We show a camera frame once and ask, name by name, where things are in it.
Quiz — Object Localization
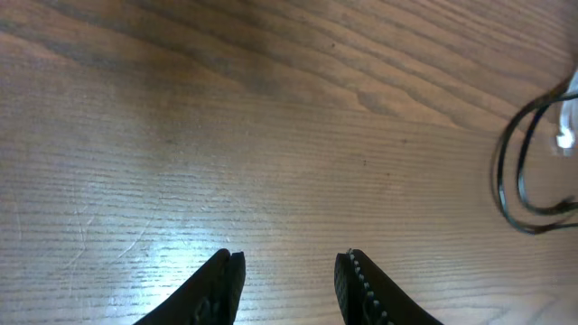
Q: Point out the white usb cable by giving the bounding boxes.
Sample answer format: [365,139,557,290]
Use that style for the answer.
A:
[553,70,578,157]

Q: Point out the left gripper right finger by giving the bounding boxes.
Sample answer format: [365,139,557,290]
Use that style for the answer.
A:
[334,249,442,325]

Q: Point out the black usb cable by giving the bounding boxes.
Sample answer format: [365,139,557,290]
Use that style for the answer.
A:
[491,79,578,236]

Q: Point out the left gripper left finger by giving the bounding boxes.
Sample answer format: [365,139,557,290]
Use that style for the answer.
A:
[135,248,246,325]

